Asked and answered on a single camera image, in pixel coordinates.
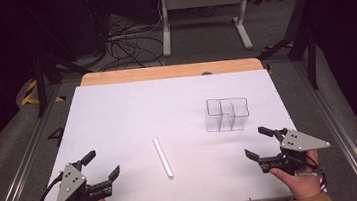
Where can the white stick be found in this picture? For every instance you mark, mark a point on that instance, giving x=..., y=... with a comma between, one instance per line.
x=163, y=157

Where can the person's right hand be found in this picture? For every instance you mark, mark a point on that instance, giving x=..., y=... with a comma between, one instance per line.
x=301, y=184

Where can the clear acrylic organizer box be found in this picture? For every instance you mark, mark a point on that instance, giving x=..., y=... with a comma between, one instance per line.
x=226, y=114

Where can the yellow black hazard tape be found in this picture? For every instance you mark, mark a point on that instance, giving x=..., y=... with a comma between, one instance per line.
x=30, y=96

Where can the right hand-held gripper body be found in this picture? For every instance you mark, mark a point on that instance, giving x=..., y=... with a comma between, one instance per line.
x=300, y=142

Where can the black metal stand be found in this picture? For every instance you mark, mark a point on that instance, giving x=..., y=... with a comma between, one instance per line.
x=43, y=81
x=300, y=34

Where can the aluminium floor rail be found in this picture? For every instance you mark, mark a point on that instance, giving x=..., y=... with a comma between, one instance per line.
x=20, y=174
x=341, y=137

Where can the white table board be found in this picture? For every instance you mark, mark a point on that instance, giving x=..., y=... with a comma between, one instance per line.
x=141, y=117

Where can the dark equipment with red light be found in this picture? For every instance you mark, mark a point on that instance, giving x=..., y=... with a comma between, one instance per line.
x=89, y=22

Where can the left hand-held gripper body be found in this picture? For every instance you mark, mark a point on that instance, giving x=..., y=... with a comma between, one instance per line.
x=70, y=182

